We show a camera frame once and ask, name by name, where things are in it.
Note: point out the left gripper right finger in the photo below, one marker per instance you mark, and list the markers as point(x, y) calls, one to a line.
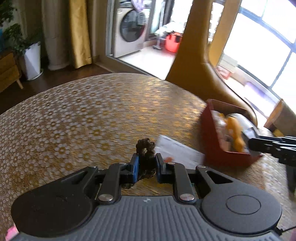
point(175, 174)

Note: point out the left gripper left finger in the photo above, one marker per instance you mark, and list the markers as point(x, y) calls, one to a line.
point(116, 175)

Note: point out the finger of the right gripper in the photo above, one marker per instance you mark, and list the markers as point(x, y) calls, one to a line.
point(248, 134)

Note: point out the brown fuzzy soft object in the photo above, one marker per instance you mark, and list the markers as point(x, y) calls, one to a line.
point(141, 166)

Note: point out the white teal tissue pack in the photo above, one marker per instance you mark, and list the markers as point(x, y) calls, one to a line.
point(178, 152)

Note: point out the beige upholstered stool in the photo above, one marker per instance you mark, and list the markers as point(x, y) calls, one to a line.
point(282, 121)

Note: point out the crumpled plastic bags in box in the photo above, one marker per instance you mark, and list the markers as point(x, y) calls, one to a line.
point(225, 141)

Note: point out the red rectangular tin box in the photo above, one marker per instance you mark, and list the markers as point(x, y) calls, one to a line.
point(214, 155)

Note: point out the red crate on balcony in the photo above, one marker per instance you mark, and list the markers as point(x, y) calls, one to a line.
point(223, 72)

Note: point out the tan leather giraffe stool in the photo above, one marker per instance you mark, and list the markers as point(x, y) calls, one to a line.
point(192, 69)

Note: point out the red bucket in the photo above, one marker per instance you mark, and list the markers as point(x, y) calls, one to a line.
point(173, 41)

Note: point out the yellow curtain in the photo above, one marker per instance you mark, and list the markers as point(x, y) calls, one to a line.
point(79, 35)

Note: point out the white plant pot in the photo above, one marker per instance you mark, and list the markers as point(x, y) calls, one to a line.
point(32, 61)

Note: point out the white washing machine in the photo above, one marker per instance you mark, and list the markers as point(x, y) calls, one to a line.
point(130, 28)

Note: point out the wooden drawer cabinet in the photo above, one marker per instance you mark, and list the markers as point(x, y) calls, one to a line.
point(9, 70)

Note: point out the purple cloth on washer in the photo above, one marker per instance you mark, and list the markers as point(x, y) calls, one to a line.
point(138, 5)

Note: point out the white tower air conditioner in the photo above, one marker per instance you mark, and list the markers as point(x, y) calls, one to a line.
point(55, 28)

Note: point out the green potted tree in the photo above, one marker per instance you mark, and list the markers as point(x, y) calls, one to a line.
point(21, 25)

